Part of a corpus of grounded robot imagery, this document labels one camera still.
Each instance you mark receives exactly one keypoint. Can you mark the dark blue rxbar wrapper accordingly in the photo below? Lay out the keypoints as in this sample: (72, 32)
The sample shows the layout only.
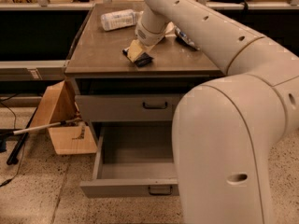
(142, 61)

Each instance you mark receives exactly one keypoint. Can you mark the white and black pole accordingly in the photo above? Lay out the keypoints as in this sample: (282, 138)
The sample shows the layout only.
(41, 127)

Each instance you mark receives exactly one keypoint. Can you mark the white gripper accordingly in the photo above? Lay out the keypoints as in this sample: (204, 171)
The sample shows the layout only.
(149, 36)

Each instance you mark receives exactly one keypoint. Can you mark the clear plastic water bottle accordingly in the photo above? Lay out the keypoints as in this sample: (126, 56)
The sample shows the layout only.
(120, 19)

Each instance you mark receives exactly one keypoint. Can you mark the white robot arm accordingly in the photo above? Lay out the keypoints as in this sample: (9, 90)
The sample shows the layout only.
(223, 130)

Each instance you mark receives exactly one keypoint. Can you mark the closed grey upper drawer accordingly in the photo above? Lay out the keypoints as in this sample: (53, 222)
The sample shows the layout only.
(127, 107)

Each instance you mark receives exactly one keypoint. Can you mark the open grey middle drawer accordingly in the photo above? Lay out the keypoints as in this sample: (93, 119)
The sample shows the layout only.
(134, 159)

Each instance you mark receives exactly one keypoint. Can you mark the grey metal drawer cabinet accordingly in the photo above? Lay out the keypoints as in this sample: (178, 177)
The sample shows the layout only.
(98, 66)

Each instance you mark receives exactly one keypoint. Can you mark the grey metal railing frame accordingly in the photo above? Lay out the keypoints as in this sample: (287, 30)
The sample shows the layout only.
(31, 69)

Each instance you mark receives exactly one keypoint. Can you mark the crushed blue silver can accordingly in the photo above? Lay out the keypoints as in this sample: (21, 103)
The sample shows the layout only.
(182, 36)

